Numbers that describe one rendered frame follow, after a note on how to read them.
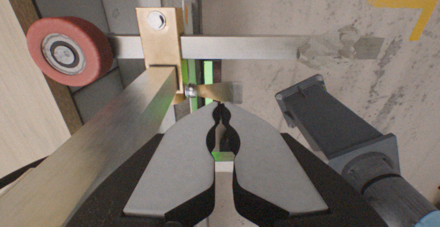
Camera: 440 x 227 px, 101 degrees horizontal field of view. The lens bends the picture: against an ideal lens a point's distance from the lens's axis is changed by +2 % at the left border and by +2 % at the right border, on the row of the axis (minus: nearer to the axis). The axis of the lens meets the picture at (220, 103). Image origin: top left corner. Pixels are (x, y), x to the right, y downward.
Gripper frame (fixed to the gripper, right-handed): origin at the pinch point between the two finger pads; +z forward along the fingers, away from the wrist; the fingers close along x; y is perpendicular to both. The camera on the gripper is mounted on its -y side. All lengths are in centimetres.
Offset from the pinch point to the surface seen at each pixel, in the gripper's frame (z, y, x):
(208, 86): 4.9, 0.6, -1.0
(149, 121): 2.2, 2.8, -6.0
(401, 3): 101, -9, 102
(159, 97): 5.6, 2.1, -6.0
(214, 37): 15.2, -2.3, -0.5
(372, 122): 101, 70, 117
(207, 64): 31.0, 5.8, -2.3
